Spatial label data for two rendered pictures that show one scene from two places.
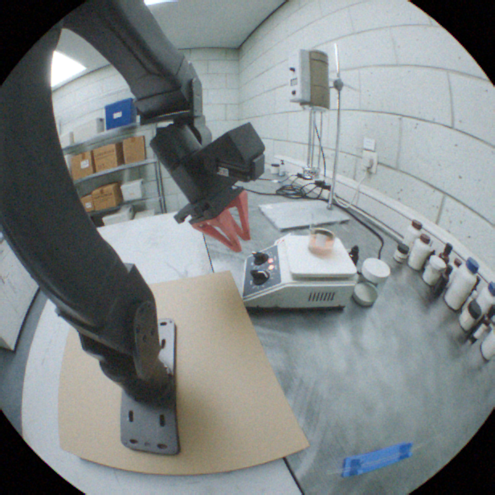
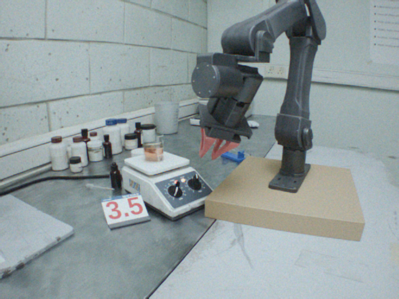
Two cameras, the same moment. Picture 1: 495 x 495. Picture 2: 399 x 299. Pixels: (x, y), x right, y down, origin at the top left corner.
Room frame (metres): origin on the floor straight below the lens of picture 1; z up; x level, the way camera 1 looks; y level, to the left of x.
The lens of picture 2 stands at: (0.68, 0.36, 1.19)
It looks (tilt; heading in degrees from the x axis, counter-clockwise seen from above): 16 degrees down; 222
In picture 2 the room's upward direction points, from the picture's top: straight up
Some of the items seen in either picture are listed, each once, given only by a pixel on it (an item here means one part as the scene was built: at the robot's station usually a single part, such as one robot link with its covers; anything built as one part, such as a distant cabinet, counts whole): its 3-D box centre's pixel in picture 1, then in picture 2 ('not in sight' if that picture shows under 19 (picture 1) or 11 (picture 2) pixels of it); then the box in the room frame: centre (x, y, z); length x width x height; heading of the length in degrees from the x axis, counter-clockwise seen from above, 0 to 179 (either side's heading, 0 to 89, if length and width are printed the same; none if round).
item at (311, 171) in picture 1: (313, 141); not in sight; (0.68, -0.22, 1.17); 0.07 x 0.07 x 0.25
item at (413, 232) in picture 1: (412, 237); (58, 152); (0.42, -0.52, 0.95); 0.06 x 0.06 x 0.11
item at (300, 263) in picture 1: (318, 254); (155, 161); (0.29, -0.13, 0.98); 0.12 x 0.12 x 0.01; 87
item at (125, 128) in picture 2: (484, 303); (122, 131); (0.09, -0.61, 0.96); 0.06 x 0.06 x 0.11
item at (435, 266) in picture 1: (433, 271); (95, 150); (0.28, -0.51, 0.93); 0.06 x 0.06 x 0.07
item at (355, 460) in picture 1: (381, 459); (233, 153); (-0.07, -0.17, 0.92); 0.10 x 0.03 x 0.04; 78
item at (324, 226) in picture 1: (322, 232); (152, 145); (0.30, -0.13, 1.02); 0.06 x 0.05 x 0.08; 2
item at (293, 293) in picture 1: (300, 272); (163, 181); (0.30, -0.10, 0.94); 0.22 x 0.13 x 0.08; 87
